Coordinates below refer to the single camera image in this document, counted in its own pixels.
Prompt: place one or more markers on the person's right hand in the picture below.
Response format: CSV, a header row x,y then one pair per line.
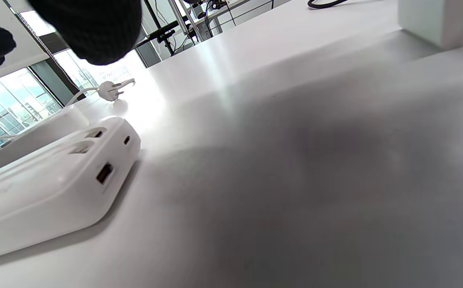
x,y
91,28

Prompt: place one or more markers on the white power strip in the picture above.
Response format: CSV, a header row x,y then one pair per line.
x,y
35,136

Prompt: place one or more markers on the white battery pack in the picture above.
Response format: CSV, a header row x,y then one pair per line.
x,y
47,192

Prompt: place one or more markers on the white charger adapter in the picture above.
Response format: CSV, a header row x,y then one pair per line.
x,y
435,20

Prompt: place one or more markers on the dark window frame pillar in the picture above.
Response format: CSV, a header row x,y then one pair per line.
x,y
53,82

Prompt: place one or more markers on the black camera stand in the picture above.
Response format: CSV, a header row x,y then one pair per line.
x,y
163,32

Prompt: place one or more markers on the aluminium frame post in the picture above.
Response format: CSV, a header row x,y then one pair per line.
x,y
185,20

